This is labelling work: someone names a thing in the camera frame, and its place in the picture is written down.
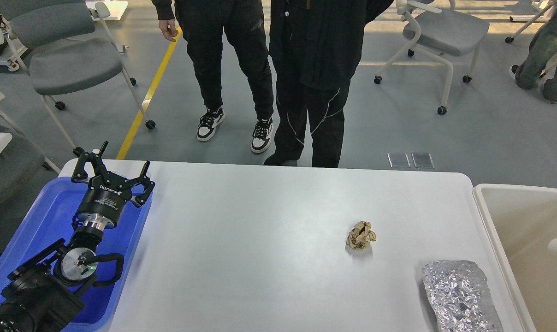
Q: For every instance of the crumpled aluminium foil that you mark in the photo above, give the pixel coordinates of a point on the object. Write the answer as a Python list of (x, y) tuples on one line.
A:
[(459, 296)]

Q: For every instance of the grey chair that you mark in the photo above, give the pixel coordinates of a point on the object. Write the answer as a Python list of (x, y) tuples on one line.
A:
[(432, 32), (69, 68)]

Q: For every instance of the metal floor plate right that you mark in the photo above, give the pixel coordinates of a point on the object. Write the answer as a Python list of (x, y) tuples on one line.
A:
[(423, 160)]

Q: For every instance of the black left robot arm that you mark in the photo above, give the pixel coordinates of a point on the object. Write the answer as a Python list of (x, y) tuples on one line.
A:
[(65, 268)]

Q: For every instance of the brown paper ball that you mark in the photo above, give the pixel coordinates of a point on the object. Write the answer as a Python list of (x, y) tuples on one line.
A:
[(361, 236)]

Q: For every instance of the metal floor plate left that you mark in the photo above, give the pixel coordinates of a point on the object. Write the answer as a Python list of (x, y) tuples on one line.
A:
[(399, 160)]

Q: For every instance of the person in black coat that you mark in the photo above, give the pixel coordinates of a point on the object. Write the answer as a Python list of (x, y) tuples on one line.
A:
[(315, 46)]

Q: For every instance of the grey chair right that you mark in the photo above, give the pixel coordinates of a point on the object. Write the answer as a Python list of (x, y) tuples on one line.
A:
[(432, 32)]

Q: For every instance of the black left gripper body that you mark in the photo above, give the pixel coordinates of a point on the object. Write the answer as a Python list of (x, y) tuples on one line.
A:
[(103, 203)]

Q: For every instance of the blue plastic tray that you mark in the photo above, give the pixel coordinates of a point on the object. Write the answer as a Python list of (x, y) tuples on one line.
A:
[(49, 219)]

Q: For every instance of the grey chair left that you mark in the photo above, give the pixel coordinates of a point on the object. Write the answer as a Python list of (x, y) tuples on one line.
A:
[(69, 68)]

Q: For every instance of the beige plastic bin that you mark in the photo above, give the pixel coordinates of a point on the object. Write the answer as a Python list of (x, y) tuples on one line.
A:
[(520, 222)]

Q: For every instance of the metal floor plate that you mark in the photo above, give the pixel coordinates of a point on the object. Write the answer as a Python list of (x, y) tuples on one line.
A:
[(423, 160), (399, 160)]

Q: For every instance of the person in green trousers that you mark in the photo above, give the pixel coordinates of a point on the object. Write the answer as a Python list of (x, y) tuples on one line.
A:
[(542, 48)]

